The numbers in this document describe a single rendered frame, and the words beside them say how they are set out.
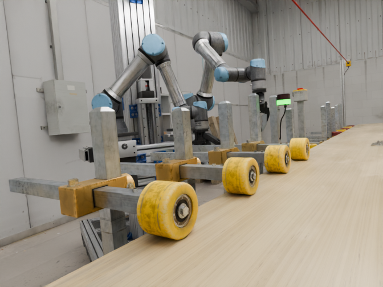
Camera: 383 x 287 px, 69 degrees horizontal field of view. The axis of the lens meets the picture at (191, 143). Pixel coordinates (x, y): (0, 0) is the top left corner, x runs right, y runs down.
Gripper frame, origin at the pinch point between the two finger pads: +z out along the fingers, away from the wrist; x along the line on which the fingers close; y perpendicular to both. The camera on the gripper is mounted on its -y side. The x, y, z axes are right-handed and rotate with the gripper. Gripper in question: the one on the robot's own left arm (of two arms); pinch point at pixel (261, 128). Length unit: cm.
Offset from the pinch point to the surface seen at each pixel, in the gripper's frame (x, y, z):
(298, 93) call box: -22.7, 39.6, -19.0
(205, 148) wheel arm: 24.0, -26.4, 5.8
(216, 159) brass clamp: 13, -61, 6
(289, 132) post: -14.8, 16.7, 3.7
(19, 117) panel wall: 245, 90, -26
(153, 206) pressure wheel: 13, -113, 5
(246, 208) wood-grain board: 2, -96, 11
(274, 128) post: -6.2, -6.8, 0.0
